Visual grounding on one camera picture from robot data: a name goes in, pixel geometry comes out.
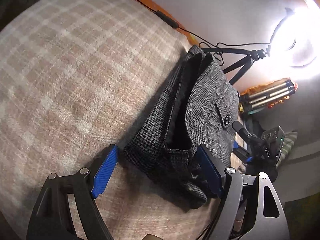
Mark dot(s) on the white ring light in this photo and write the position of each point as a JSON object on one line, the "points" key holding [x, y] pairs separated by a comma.
{"points": [[295, 43]]}

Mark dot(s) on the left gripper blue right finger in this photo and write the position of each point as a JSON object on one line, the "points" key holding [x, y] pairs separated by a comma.
{"points": [[213, 170]]}

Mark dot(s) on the grey houndstooth pants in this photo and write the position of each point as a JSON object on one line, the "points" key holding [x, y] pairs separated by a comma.
{"points": [[197, 107]]}

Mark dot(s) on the plaid beige bed sheet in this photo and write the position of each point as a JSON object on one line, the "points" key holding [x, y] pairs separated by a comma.
{"points": [[76, 76]]}

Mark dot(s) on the orange patterned cloth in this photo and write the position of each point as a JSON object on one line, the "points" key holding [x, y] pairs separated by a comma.
{"points": [[270, 89]]}

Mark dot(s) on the folded silver tripod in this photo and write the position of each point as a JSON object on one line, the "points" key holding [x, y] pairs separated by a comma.
{"points": [[270, 94]]}

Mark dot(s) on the green striped pillow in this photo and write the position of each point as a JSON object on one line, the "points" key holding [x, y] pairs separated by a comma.
{"points": [[288, 144]]}

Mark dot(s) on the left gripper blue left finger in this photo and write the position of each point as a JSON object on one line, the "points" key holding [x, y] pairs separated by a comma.
{"points": [[102, 168]]}

